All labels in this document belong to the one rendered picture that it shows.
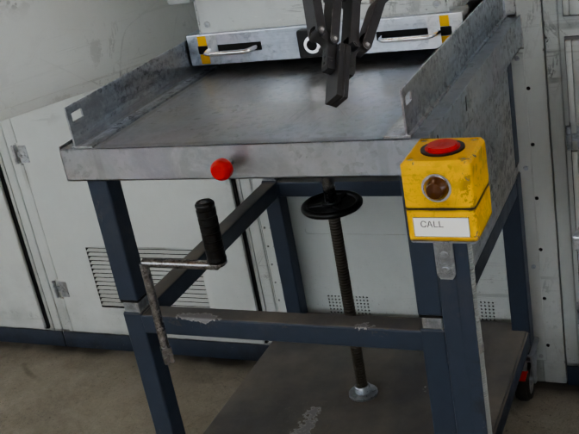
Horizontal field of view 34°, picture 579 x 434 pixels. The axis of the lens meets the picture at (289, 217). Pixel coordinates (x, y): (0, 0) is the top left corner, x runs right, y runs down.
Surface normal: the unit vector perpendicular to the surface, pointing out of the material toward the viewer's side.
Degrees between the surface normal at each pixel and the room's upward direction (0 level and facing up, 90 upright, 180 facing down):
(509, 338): 0
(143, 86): 90
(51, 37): 90
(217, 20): 90
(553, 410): 0
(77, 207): 90
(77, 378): 0
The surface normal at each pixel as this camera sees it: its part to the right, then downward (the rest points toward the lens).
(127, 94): 0.91, 0.00
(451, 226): -0.38, 0.42
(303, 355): -0.17, -0.91
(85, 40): 0.64, 0.19
